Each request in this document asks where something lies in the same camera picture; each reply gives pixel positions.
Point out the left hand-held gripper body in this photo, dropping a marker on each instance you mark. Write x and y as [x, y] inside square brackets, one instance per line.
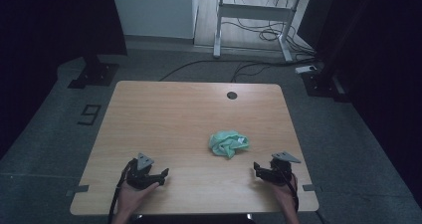
[141, 176]

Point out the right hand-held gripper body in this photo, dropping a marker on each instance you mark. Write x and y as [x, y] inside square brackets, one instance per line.
[280, 172]

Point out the light green towel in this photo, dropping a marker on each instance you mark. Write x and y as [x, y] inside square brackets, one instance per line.
[227, 143]

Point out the person's right hand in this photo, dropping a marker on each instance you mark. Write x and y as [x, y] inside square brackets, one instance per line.
[286, 195]

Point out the person's left hand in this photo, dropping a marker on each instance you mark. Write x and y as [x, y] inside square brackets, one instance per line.
[129, 199]

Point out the grey tape strip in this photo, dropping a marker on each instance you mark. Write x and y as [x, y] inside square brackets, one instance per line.
[78, 190]
[310, 187]

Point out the dark round table grommet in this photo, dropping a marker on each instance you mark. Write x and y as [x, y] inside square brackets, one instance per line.
[232, 95]

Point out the white power strip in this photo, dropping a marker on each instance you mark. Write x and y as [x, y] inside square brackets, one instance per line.
[306, 69]

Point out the black stand base plate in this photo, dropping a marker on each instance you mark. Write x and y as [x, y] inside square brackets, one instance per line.
[320, 83]
[94, 74]

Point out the white desk frame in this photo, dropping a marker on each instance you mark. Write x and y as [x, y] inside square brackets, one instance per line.
[252, 11]

